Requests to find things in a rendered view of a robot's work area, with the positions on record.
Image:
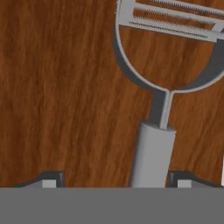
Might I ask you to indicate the grey vegetable peeler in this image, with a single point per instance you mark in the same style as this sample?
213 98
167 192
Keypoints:
151 157

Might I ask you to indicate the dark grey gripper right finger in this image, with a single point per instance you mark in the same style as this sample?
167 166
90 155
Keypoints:
178 177

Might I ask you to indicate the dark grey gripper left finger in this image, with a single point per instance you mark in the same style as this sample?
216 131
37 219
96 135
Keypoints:
54 178

